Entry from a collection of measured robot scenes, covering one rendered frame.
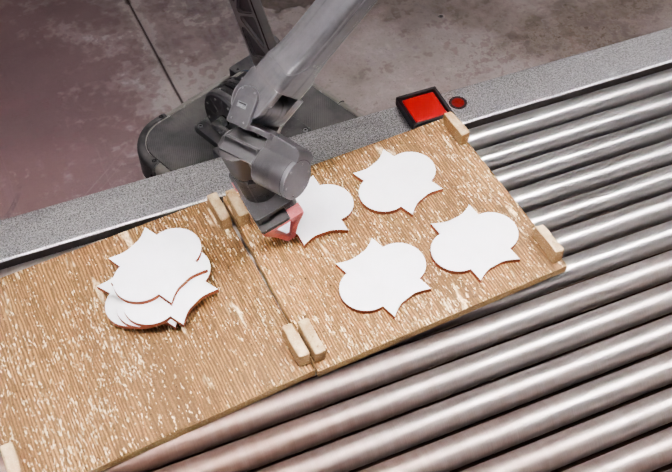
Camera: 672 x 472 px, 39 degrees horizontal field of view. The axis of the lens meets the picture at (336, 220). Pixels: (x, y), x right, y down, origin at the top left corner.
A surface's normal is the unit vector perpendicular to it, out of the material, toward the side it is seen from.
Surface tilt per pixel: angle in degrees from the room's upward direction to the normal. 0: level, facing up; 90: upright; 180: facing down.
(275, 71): 46
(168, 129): 0
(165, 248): 0
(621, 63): 0
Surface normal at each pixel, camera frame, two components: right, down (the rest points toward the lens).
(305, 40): -0.46, -0.03
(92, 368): 0.00, -0.64
